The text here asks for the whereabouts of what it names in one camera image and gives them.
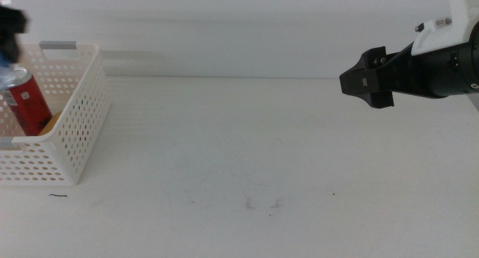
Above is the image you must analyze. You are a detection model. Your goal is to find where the clear water bottle blue cap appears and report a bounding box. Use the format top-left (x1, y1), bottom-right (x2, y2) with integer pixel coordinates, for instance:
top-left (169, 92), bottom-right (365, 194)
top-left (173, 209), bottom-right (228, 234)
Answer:
top-left (0, 50), bottom-right (22, 93)

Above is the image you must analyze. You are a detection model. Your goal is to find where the red cola can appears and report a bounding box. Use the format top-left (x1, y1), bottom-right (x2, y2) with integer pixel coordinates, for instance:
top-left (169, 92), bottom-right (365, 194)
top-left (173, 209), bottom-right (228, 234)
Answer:
top-left (0, 66), bottom-right (54, 137)

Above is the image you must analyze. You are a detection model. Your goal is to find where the yellow tea bottle white cap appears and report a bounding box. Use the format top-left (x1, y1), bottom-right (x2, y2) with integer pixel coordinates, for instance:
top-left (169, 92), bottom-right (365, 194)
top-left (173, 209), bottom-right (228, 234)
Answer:
top-left (38, 111), bottom-right (63, 137)

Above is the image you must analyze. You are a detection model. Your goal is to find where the white perforated plastic basket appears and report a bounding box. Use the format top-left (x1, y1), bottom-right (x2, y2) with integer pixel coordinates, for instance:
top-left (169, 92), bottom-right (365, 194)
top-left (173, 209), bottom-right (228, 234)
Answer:
top-left (0, 41), bottom-right (112, 186)

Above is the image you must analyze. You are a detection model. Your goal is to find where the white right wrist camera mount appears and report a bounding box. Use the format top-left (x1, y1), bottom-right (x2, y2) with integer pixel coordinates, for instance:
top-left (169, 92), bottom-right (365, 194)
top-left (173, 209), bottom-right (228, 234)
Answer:
top-left (410, 0), bottom-right (479, 57)

